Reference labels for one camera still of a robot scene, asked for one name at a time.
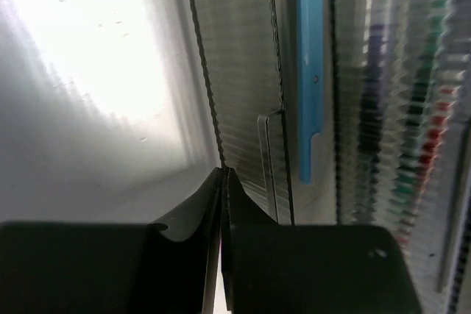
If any purple pen refill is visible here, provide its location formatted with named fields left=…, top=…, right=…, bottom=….
left=355, top=24, right=385, bottom=224

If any light blue pen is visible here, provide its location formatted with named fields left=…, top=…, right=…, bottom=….
left=296, top=0, right=324, bottom=184

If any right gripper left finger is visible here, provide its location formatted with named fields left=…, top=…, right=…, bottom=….
left=149, top=168, right=224, bottom=313

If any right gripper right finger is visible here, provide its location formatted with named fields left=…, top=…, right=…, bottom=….
left=221, top=168, right=276, bottom=310

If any red pen refill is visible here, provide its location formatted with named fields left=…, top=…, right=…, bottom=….
left=394, top=85, right=457, bottom=246

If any clear plastic drawer organizer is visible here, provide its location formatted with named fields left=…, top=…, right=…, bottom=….
left=190, top=0, right=470, bottom=313

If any green pen refill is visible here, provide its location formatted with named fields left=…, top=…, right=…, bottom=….
left=388, top=0, right=450, bottom=233

